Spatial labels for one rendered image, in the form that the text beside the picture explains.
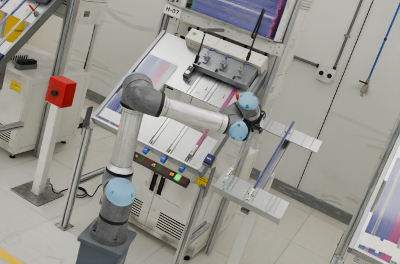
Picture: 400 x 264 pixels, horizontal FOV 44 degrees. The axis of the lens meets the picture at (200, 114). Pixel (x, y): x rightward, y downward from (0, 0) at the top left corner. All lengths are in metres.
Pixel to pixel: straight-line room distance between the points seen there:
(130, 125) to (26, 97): 1.61
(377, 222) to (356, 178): 1.91
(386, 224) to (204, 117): 0.99
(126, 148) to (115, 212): 0.25
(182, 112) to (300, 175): 2.64
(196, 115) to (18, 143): 1.99
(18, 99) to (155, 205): 1.20
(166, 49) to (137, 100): 1.15
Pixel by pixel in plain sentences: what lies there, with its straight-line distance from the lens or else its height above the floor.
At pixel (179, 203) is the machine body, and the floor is 0.34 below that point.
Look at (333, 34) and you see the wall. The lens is 4.14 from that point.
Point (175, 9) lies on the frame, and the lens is 2.95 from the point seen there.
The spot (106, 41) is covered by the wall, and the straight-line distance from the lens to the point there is 5.06.
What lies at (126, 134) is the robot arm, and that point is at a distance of 1.97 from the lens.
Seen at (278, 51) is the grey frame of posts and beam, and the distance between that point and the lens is 2.71.
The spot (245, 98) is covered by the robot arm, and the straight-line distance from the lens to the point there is 2.01.
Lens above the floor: 1.68
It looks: 17 degrees down
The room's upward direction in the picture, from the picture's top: 18 degrees clockwise
